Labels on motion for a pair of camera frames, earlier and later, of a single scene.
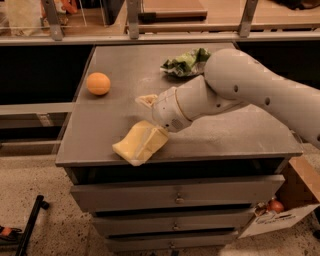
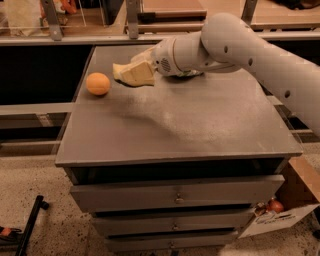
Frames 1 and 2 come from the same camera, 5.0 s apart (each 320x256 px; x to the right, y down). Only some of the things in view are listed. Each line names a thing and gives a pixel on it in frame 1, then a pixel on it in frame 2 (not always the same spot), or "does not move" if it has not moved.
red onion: x=275 y=206 does not move
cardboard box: x=301 y=199 does not move
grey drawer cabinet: x=189 y=199 does not move
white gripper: x=165 y=109 → x=163 y=56
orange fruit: x=98 y=83 does not move
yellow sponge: x=133 y=144 → x=117 y=69
